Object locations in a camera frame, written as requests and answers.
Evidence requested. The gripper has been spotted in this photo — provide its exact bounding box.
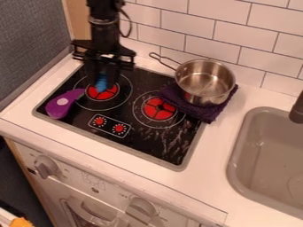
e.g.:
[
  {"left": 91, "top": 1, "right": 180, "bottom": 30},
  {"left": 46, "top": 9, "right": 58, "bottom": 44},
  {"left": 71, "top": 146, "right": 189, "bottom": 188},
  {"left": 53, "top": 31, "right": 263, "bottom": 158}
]
[{"left": 69, "top": 24, "right": 137, "bottom": 89}]

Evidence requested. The toy stove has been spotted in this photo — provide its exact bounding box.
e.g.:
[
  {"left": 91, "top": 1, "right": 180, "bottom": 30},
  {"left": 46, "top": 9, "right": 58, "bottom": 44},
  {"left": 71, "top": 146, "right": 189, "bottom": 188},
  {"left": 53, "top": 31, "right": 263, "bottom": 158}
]
[{"left": 32, "top": 63, "right": 209, "bottom": 172}]

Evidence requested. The purple cloth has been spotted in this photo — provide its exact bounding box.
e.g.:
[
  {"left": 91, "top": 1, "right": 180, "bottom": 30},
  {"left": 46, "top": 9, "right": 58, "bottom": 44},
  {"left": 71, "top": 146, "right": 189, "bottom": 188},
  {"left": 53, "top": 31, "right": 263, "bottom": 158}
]
[{"left": 157, "top": 82, "right": 241, "bottom": 124}]

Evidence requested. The purple toy eggplant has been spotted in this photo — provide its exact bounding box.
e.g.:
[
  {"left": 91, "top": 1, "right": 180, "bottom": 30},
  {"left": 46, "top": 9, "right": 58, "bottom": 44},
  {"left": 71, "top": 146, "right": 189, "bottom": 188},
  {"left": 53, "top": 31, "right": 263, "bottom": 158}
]
[{"left": 43, "top": 88, "right": 87, "bottom": 121}]

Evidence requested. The toy sink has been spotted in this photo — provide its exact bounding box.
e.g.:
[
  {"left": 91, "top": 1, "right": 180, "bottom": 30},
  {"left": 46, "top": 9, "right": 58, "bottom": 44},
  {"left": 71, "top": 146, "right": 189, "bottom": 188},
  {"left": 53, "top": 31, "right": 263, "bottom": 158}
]
[{"left": 226, "top": 106, "right": 303, "bottom": 220}]

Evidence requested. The silver pot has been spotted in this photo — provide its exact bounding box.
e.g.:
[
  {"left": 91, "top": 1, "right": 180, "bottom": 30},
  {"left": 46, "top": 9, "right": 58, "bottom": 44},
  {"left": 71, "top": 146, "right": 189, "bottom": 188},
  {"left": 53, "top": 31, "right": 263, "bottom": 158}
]
[{"left": 147, "top": 51, "right": 237, "bottom": 107}]

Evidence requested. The blue spoon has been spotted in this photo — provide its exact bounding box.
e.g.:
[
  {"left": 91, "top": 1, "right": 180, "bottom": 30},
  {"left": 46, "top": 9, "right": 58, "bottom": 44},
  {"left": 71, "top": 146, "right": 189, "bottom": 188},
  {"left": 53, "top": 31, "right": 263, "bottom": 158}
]
[{"left": 93, "top": 70, "right": 109, "bottom": 93}]

